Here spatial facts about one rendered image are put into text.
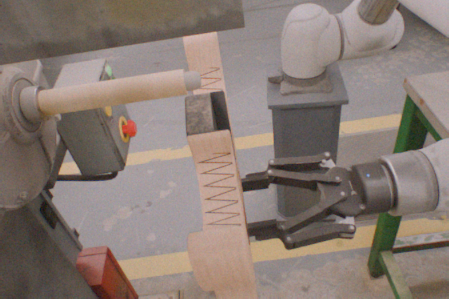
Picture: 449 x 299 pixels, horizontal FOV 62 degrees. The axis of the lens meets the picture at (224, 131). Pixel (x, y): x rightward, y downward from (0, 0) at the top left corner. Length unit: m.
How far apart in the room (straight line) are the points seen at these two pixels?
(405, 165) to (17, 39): 0.49
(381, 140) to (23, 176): 1.95
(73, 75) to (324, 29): 0.78
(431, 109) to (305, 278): 0.97
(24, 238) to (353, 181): 0.60
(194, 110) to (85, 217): 1.75
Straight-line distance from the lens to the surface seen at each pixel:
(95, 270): 1.12
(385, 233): 1.44
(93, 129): 0.80
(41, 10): 0.28
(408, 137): 1.10
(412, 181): 0.57
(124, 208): 2.05
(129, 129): 0.87
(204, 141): 0.39
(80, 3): 0.27
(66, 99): 0.50
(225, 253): 0.30
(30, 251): 0.84
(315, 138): 1.45
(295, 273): 1.70
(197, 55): 0.51
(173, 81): 0.46
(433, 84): 1.04
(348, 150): 2.15
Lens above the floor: 1.51
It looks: 41 degrees down
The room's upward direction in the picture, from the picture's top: 10 degrees counter-clockwise
